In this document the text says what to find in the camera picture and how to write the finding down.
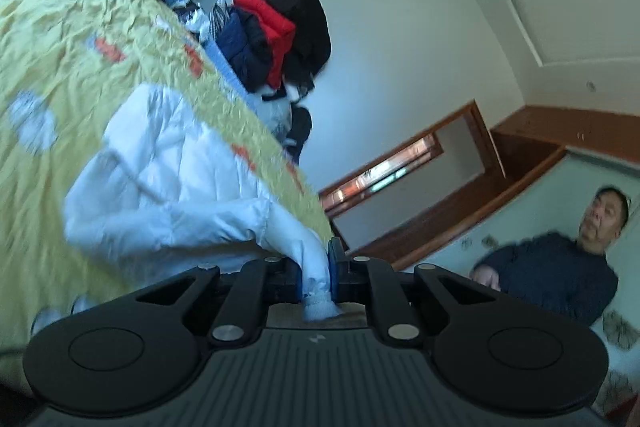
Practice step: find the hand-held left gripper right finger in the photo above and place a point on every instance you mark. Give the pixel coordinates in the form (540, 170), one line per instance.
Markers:
(332, 269)

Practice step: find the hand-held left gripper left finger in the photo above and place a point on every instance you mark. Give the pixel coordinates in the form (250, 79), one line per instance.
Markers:
(298, 282)

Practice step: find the white down jacket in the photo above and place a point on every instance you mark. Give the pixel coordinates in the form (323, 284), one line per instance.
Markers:
(175, 187)

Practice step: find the black backpack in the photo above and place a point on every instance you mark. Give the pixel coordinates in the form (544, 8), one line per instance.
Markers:
(300, 127)

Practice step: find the clear plastic bag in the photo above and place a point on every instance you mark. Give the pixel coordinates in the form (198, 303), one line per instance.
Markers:
(277, 117)

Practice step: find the navy down jacket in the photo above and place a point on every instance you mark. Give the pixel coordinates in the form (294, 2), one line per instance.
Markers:
(245, 52)

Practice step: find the black jacket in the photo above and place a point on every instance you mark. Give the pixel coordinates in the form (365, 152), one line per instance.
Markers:
(305, 22)

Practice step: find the red down jacket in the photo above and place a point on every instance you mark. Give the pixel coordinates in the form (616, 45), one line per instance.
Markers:
(270, 27)

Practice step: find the checkered cloth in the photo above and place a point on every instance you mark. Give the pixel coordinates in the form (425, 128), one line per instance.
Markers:
(217, 19)

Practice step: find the white and black plastic bag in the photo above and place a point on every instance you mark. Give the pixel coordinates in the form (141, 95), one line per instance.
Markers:
(195, 19)

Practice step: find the floral patterned cloth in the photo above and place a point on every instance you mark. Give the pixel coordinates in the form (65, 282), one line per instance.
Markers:
(620, 332)

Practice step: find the yellow carrot print quilt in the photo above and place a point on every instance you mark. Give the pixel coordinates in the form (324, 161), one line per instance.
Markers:
(60, 57)

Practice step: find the narrow wooden door frame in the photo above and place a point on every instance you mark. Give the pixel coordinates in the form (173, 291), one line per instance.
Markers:
(380, 161)

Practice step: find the wide wooden door frame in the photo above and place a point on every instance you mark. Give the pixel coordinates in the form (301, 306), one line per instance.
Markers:
(540, 127)

